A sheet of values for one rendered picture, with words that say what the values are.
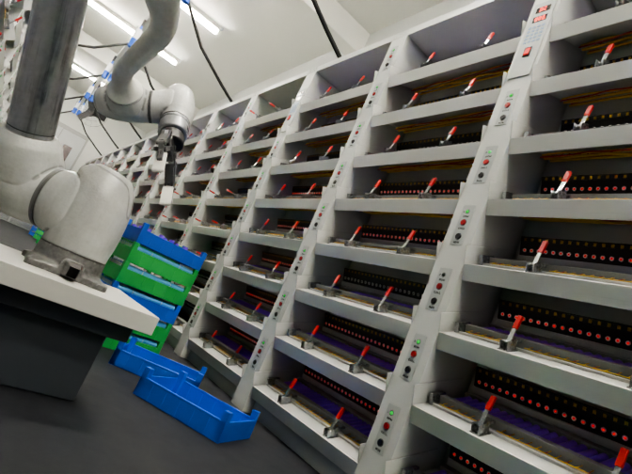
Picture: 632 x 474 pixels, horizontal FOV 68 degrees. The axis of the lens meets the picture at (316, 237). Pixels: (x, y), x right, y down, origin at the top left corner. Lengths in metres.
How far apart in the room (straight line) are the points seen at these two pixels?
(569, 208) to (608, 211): 0.09
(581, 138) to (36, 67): 1.27
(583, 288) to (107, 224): 1.06
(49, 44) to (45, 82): 0.08
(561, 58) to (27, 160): 1.50
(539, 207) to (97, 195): 1.06
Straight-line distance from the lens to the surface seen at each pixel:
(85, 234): 1.19
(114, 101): 1.54
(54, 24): 1.22
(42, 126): 1.26
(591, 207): 1.22
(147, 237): 1.90
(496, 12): 2.00
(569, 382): 1.09
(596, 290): 1.13
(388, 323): 1.39
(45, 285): 1.07
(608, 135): 1.32
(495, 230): 1.40
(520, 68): 1.61
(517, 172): 1.48
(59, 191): 1.23
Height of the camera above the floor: 0.34
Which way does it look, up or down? 11 degrees up
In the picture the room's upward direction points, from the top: 24 degrees clockwise
